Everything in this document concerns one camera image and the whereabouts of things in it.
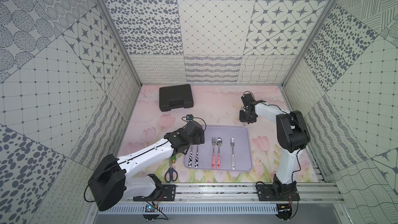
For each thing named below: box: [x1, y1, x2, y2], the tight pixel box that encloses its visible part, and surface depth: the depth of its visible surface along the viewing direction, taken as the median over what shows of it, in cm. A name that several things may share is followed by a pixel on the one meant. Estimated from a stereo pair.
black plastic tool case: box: [159, 84, 194, 112], surface depth 109 cm
